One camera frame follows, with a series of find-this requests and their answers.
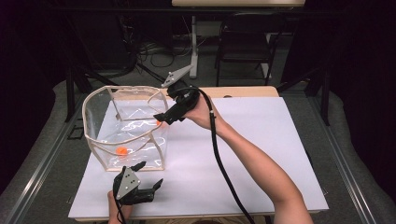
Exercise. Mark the white table leg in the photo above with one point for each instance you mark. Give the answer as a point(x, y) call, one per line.
point(267, 68)
point(194, 46)

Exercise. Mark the clear plastic bag beige trim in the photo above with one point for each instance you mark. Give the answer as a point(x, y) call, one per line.
point(130, 130)

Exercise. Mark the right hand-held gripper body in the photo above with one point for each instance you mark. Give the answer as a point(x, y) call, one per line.
point(186, 102)

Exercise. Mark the aluminium frame rail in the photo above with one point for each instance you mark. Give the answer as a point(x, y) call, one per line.
point(43, 161)
point(345, 168)

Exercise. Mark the person's left hand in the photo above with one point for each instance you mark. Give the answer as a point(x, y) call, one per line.
point(113, 211)

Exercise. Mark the black metal chair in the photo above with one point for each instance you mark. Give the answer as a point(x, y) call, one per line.
point(246, 40)

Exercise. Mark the person's right hand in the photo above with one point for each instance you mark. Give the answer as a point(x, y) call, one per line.
point(204, 115)

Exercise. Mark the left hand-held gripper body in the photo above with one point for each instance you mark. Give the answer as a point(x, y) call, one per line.
point(127, 185)

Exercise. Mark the orange table tennis ball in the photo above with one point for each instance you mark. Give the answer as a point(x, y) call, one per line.
point(121, 151)
point(159, 123)

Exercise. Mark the black metal stand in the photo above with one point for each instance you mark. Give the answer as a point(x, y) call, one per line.
point(325, 99)
point(70, 93)

